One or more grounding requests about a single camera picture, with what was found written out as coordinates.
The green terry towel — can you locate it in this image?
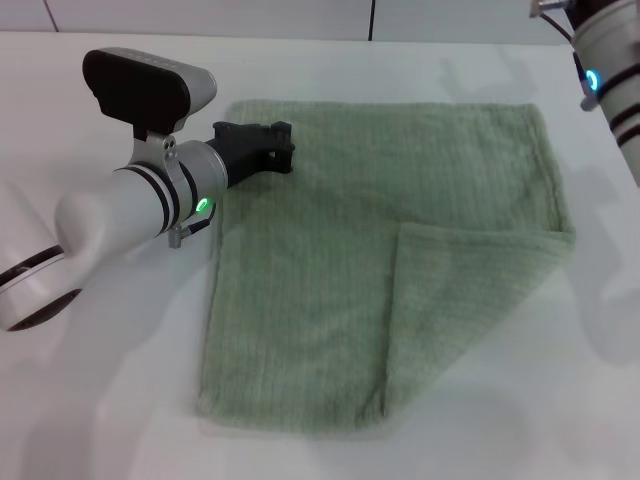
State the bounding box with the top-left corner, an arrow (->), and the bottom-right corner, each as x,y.
192,99 -> 577,442

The left arm cable with plug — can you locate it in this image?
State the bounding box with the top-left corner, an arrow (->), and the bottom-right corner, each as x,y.
167,207 -> 217,250

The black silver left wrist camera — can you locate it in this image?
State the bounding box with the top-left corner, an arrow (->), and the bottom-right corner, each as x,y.
81,47 -> 219,144

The right arm cable with plugs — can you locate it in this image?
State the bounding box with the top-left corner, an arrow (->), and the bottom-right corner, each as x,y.
529,4 -> 600,112

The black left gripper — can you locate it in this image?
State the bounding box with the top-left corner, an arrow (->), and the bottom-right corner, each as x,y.
207,120 -> 300,191

